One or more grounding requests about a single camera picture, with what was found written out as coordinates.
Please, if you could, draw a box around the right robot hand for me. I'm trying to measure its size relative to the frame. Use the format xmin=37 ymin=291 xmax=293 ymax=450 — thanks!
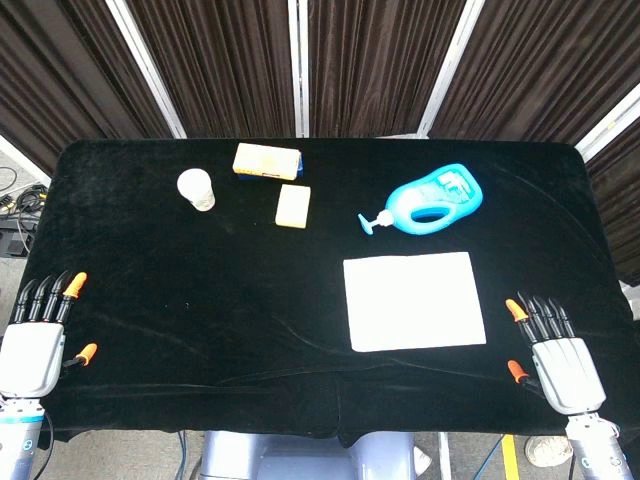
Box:
xmin=505 ymin=291 xmax=608 ymax=416

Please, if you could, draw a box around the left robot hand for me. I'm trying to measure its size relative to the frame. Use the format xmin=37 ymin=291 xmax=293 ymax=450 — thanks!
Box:
xmin=0 ymin=271 xmax=99 ymax=400

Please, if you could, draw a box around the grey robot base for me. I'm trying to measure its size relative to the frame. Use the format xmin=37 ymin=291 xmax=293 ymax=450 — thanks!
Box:
xmin=198 ymin=430 xmax=432 ymax=480

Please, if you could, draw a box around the blue pump detergent bottle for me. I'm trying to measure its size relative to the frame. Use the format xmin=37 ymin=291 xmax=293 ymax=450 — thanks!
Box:
xmin=357 ymin=163 xmax=485 ymax=237

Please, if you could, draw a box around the black velvet tablecloth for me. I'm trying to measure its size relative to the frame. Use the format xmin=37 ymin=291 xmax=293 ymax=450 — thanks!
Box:
xmin=8 ymin=138 xmax=636 ymax=450

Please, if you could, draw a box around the white paper cup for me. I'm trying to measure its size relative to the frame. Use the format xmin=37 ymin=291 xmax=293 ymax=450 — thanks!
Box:
xmin=176 ymin=168 xmax=217 ymax=213

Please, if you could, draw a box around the small yellow sponge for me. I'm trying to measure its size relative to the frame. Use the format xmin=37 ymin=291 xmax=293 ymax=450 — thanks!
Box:
xmin=274 ymin=183 xmax=312 ymax=230

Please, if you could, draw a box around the yellow sponge with blue base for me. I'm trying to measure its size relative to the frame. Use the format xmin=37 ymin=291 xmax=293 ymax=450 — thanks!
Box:
xmin=232 ymin=142 xmax=305 ymax=182

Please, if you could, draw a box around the brown pleated curtain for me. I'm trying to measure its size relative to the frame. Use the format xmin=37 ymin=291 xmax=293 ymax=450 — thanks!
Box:
xmin=0 ymin=0 xmax=640 ymax=287

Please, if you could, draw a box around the blue cable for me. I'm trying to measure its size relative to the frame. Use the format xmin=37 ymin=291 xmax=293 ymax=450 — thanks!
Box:
xmin=473 ymin=435 xmax=505 ymax=480

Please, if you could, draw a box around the black cable bundle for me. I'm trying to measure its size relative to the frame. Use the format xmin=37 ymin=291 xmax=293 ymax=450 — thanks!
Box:
xmin=0 ymin=167 xmax=49 ymax=236

